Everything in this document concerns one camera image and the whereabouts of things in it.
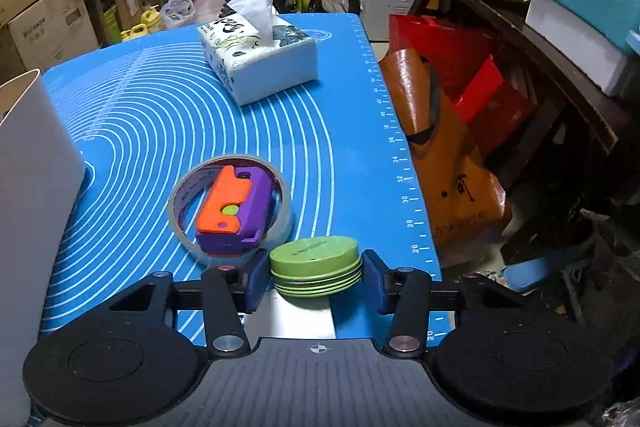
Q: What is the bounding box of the beige plastic basket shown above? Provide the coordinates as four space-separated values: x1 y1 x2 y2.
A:
0 69 87 427

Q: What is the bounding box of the printed tissue box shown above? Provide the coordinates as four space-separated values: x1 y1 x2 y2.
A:
196 0 319 106

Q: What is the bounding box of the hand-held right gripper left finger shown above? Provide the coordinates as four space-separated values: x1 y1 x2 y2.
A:
107 249 271 354

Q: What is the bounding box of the large closed cardboard box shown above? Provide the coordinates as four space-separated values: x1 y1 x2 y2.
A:
0 0 101 75

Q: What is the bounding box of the clear tape roll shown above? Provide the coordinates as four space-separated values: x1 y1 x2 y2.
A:
168 154 293 265

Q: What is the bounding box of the white foam box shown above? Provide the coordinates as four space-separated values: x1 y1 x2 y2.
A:
525 0 640 98

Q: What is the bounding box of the translucent plastic bag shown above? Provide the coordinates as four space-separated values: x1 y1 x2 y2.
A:
159 0 196 29

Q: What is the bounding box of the red paper bag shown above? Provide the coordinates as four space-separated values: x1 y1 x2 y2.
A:
389 13 536 158

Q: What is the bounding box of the orange purple toy knife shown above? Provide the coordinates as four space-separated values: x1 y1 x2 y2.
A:
195 165 277 256

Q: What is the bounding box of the yellow plastic jug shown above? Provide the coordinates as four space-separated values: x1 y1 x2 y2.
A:
120 5 163 42

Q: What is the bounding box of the blue silicone mat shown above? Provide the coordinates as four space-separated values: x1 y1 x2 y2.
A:
37 12 443 343

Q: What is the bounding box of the green round tin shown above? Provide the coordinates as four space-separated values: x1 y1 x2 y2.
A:
269 235 362 299

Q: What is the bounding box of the orange paper bag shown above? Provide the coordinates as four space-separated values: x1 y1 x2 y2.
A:
378 48 513 265

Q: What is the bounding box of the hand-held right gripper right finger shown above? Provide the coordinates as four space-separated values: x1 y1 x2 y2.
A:
361 249 528 355

